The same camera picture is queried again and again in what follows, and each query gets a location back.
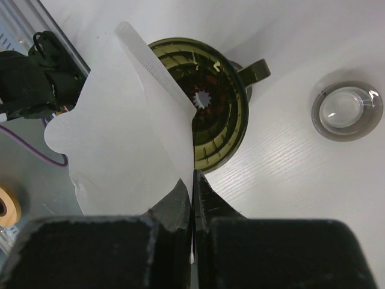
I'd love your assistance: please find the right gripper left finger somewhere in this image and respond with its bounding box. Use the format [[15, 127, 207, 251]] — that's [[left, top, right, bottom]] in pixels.
[[1, 181, 191, 288]]

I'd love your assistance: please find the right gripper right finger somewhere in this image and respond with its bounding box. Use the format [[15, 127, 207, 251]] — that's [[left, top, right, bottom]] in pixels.
[[192, 170, 377, 288]]

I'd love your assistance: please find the white paper coffee filter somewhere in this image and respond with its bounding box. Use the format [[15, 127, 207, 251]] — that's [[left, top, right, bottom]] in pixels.
[[45, 22, 196, 216]]

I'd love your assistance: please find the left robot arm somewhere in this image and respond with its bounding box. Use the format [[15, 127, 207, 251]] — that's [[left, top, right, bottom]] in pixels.
[[1, 31, 86, 122]]

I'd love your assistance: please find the yellow tape roll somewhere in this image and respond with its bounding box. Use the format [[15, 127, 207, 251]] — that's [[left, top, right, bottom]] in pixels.
[[1, 187, 22, 227]]

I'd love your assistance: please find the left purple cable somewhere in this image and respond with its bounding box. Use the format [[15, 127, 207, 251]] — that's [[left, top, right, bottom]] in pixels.
[[0, 123, 69, 167]]

